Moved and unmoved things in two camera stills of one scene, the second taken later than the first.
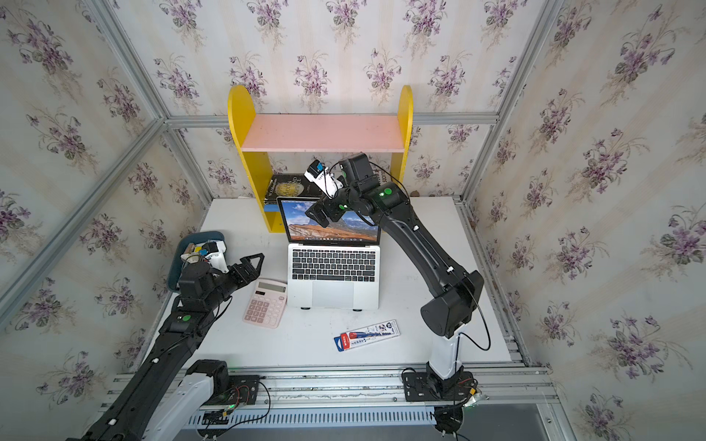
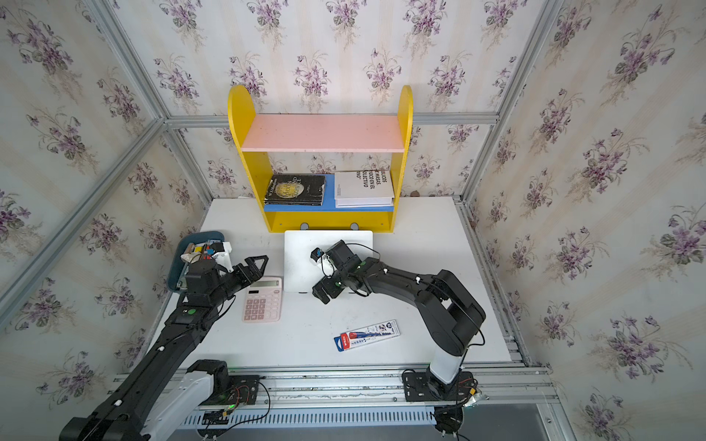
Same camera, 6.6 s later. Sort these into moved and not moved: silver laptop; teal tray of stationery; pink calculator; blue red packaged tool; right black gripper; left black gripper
Moved: right black gripper; silver laptop
Not moved: left black gripper; blue red packaged tool; teal tray of stationery; pink calculator
